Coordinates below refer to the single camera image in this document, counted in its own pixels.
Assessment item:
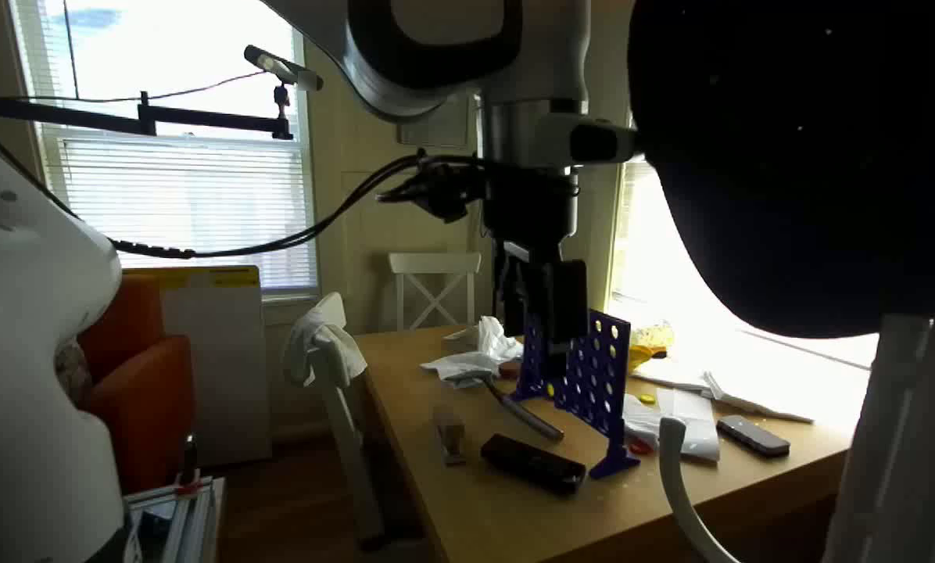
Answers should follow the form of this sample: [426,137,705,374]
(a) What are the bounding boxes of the small white window blind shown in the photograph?
[50,125,319,294]

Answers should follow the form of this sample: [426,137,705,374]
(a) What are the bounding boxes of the orange armchair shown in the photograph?
[75,271,199,495]

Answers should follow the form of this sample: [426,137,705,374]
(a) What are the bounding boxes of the black cable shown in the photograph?
[107,152,427,262]

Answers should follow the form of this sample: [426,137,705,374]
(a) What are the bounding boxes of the black boom-mounted camera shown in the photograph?
[240,40,325,93]

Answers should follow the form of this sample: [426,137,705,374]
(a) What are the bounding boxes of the long grey metal tool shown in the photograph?
[477,374,569,443]

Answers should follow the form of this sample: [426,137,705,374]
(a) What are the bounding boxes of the white plastic bag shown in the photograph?
[420,314,527,385]

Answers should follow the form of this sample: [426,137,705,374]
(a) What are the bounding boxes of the white plastic utensil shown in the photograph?
[631,369,820,428]

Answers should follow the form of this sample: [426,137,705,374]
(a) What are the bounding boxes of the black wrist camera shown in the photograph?
[377,153,490,226]

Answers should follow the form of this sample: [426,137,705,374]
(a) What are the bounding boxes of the blue connect four grid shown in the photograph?
[509,307,643,483]

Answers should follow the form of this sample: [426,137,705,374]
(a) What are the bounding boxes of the white wooden chair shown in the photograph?
[384,249,484,334]

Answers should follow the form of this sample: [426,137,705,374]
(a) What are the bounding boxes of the white board with yellow edge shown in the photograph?
[153,262,276,468]

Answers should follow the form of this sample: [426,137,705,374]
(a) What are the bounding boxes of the white draped cloth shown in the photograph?
[282,291,372,392]

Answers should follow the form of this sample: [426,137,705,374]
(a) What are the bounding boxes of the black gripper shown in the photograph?
[482,163,591,352]

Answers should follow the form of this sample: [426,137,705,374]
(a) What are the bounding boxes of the patterned cushion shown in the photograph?
[50,338,97,409]

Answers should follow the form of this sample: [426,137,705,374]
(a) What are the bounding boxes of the black remote control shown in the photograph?
[712,413,793,462]
[477,433,591,501]

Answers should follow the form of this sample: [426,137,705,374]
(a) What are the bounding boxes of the yellow snack bag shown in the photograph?
[630,321,680,369]

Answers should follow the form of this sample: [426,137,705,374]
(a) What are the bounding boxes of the grey chair frame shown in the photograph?
[309,349,393,553]

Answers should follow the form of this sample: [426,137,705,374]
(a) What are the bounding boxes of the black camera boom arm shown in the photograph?
[0,88,296,144]

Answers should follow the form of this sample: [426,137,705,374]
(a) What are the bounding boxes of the white box of tools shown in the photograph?
[120,472,227,563]

